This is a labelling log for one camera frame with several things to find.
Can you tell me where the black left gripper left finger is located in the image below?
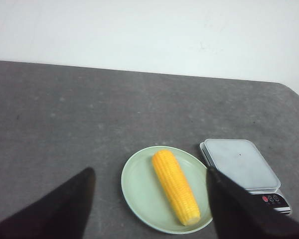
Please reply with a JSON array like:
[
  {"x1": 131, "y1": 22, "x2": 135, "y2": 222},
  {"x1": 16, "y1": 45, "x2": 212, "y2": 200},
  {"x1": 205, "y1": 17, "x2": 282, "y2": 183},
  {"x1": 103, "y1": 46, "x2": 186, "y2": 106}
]
[{"x1": 0, "y1": 167, "x2": 96, "y2": 239}]

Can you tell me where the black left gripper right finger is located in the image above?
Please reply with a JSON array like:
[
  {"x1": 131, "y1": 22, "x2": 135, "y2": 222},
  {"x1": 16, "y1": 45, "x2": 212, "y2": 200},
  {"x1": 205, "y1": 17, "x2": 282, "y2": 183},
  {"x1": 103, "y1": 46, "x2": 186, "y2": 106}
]
[{"x1": 206, "y1": 167, "x2": 299, "y2": 239}]

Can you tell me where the yellow corn cob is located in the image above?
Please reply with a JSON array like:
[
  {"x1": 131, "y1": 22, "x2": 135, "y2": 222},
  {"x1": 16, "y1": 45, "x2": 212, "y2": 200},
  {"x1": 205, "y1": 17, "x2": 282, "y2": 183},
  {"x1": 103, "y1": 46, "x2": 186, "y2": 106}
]
[{"x1": 151, "y1": 149, "x2": 201, "y2": 226}]

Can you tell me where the grey digital kitchen scale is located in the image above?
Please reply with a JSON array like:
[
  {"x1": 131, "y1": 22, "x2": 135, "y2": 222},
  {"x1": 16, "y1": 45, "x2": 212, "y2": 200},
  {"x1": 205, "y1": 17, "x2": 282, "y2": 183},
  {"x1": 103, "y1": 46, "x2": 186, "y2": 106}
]
[{"x1": 199, "y1": 138, "x2": 292, "y2": 215}]

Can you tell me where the pale green round plate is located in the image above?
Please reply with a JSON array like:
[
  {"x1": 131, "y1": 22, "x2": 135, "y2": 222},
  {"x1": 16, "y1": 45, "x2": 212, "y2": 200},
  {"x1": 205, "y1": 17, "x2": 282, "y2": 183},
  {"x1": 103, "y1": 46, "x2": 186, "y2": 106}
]
[{"x1": 121, "y1": 146, "x2": 212, "y2": 235}]

